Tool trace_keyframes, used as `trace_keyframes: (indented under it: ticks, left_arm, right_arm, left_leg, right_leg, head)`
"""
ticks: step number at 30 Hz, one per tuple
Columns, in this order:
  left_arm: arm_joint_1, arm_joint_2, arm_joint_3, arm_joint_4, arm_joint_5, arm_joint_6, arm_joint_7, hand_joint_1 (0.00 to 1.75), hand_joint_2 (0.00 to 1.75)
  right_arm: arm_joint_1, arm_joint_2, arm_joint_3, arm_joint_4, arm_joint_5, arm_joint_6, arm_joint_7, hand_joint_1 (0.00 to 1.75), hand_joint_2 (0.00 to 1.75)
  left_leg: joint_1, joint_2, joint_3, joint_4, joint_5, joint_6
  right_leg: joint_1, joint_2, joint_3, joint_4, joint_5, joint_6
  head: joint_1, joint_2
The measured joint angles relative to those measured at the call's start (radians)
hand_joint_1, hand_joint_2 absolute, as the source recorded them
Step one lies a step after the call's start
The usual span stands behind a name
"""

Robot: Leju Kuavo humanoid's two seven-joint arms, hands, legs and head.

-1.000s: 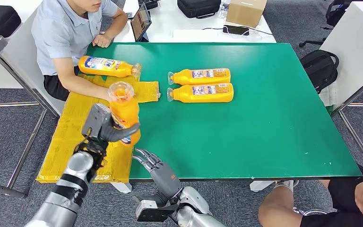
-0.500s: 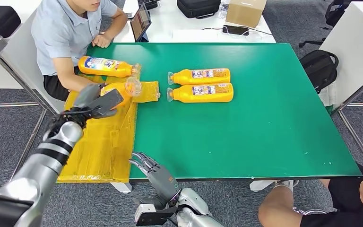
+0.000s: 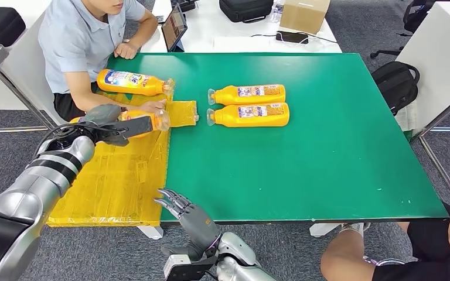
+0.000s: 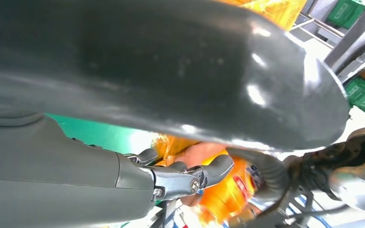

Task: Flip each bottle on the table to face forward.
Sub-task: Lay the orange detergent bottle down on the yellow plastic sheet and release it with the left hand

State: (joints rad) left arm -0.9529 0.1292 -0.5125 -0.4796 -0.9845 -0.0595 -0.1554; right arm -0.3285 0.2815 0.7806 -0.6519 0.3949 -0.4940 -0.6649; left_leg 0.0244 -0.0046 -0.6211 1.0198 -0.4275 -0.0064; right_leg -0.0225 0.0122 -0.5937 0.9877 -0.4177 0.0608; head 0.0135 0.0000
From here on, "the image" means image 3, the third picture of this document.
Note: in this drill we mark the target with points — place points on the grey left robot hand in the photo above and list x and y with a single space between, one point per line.
102 114

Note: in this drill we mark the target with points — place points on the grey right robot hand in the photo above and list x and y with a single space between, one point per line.
199 229

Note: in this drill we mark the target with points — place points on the orange detergent bottle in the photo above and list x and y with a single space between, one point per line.
225 116
225 96
159 121
132 83

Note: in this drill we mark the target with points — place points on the clear plastic water bottle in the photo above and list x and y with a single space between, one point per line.
276 11

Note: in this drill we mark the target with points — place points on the white table foot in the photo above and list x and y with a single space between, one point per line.
324 229
151 232

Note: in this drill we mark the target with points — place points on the yellow taped cardboard board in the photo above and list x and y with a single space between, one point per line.
112 182

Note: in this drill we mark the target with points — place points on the person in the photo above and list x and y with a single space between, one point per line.
75 42
430 248

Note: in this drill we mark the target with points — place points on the white desk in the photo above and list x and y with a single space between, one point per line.
209 35
434 58
19 66

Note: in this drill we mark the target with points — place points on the black tablet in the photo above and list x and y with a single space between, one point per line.
173 28

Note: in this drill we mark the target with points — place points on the black desktop device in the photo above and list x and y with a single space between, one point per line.
186 4

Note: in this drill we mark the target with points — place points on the black phone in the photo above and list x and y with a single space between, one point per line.
291 37

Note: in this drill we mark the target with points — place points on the brown cardboard box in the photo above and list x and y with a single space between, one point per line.
302 15

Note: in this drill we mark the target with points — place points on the stack of papers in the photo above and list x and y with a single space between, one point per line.
407 118

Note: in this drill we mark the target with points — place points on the black backpack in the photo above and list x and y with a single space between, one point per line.
395 85

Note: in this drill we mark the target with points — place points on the black office chair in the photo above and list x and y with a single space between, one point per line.
415 15

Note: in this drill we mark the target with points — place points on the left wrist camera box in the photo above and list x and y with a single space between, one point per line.
139 127

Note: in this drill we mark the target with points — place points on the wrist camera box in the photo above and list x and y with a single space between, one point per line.
176 267
139 127

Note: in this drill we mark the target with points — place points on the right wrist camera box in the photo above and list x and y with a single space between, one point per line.
176 267

